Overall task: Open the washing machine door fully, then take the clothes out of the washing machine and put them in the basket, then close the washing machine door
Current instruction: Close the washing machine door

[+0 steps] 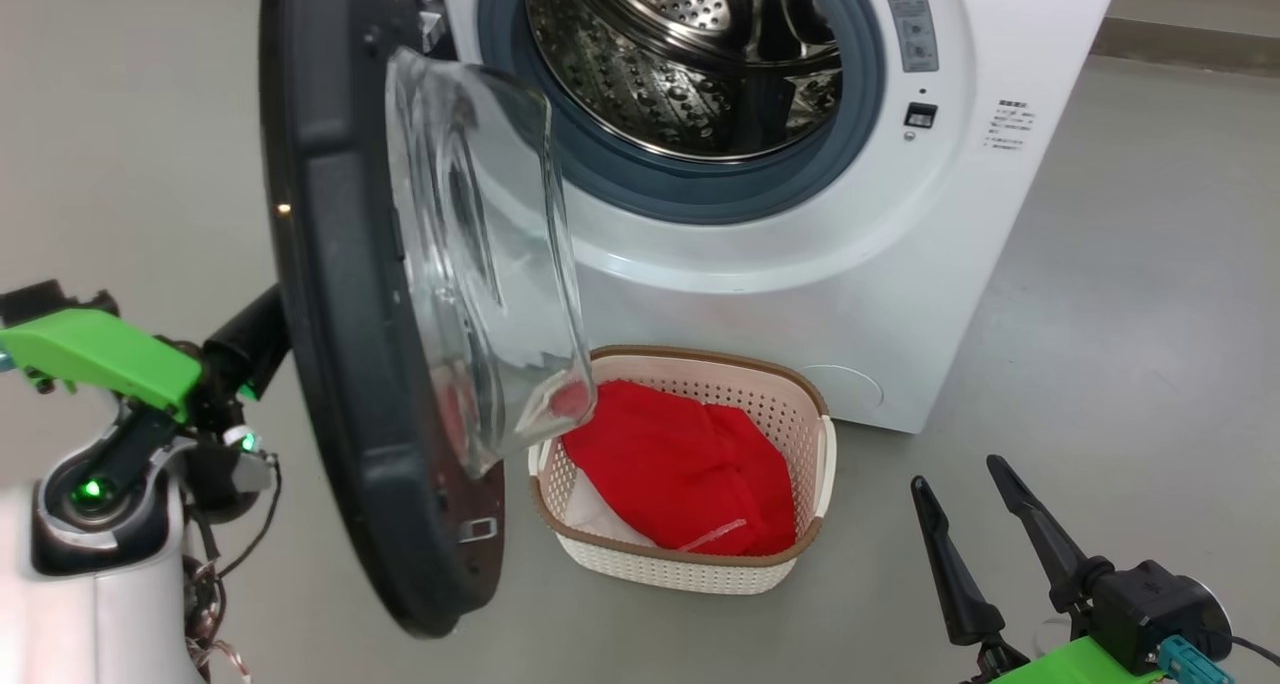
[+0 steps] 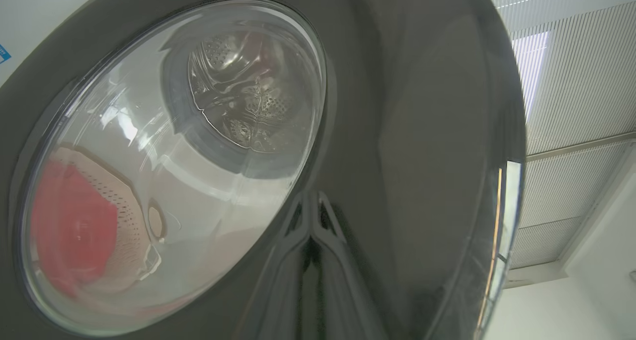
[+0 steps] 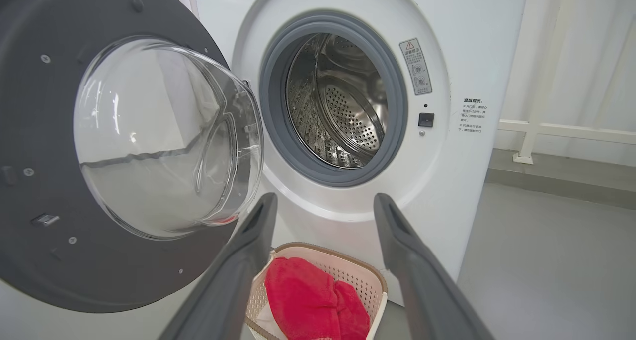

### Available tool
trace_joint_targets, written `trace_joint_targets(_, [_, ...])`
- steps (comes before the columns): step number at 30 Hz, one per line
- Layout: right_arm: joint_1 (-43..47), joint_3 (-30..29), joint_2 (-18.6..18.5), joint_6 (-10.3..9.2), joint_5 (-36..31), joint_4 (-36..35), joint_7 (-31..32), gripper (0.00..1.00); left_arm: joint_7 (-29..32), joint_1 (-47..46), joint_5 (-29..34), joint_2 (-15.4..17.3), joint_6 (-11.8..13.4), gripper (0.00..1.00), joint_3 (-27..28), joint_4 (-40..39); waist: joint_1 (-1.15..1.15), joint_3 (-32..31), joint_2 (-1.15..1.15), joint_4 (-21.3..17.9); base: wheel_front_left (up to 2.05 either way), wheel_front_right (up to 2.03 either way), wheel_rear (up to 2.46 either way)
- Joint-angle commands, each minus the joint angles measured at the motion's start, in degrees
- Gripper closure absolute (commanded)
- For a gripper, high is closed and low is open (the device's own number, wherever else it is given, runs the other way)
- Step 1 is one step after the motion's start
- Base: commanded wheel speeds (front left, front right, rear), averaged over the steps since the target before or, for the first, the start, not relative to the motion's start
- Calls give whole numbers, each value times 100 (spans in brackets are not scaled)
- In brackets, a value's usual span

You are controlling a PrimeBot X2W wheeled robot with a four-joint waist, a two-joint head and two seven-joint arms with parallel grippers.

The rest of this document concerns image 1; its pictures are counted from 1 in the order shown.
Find red and white garment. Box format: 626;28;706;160
545;379;799;557

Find grey warning label sticker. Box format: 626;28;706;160
882;0;941;73

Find teal cable connector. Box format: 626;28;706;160
1158;636;1233;684

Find dark round washing machine door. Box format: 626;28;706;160
258;0;598;637

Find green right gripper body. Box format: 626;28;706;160
960;636;1166;684

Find white front-load washing machine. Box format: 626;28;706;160
405;0;1129;435

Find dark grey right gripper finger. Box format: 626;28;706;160
910;476;1006;647
987;454;1114;615

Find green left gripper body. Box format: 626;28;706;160
0;279;203;425

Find black text instruction sticker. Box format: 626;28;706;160
985;99;1034;153

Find cream perforated laundry basket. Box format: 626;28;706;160
528;344;836;597

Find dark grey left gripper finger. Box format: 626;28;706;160
205;284;293;400

